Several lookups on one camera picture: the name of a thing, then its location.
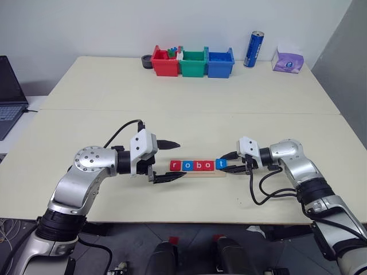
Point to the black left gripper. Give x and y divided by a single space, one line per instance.
143 167

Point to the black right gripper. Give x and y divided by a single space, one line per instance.
249 164

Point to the blue letter t block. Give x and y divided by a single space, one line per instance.
221 164

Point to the red letter o block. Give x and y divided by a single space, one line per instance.
209 165

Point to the red letter b block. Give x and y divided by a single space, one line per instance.
198 165

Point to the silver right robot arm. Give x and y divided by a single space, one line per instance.
304 174

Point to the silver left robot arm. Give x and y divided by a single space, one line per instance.
77 183

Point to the red letter r block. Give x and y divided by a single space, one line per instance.
175 165

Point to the blue letter o block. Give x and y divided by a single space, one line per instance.
187 165

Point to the wooden letter tray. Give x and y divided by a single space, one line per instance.
206 173

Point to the white paper scrap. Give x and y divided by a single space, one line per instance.
255 230

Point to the small red tag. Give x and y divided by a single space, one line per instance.
218 236
173 239

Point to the red plastic bin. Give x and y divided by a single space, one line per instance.
164 67

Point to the blue plastic bin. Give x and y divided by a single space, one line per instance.
219 69

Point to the dark rounded shape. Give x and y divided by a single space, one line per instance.
162 259
232 257

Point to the green plastic bin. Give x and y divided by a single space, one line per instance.
192 68

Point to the dark grey round cup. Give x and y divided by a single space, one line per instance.
146 61

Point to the white toy brick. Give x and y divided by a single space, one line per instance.
179 56

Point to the green toy brick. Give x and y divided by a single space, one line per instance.
171 53

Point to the purple tissue box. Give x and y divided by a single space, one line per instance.
288 62

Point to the blue drink can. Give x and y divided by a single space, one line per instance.
253 50

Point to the dark grey laptop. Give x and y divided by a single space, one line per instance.
10 86

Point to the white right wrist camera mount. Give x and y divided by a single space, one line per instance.
248 146

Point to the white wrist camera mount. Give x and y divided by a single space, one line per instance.
248 146
142 143

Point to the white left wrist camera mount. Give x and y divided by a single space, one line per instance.
142 143

